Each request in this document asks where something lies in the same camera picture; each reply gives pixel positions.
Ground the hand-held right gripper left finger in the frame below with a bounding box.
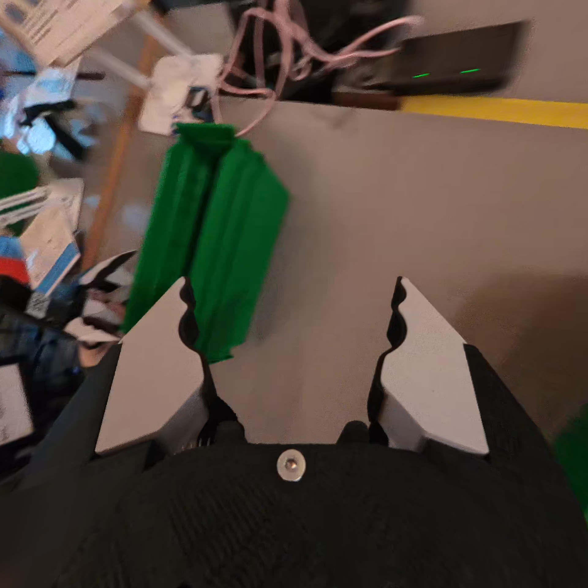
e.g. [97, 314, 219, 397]
[94, 276, 217, 455]

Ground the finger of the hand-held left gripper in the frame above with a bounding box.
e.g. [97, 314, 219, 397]
[77, 250, 138, 295]
[63, 316, 124, 345]

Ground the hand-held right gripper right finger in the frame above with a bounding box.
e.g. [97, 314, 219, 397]
[367, 276, 490, 455]

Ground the green plastic bin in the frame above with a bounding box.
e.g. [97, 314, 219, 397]
[122, 122, 291, 364]
[552, 413, 588, 523]

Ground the wooden board instruction sheet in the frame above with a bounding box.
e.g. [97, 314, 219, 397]
[0, 0, 134, 67]

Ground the yellow tape strip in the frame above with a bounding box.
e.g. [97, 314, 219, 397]
[400, 97, 588, 130]

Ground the black power bank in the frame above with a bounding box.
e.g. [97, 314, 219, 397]
[390, 21, 529, 96]

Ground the pink braided cable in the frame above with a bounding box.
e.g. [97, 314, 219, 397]
[213, 0, 424, 138]

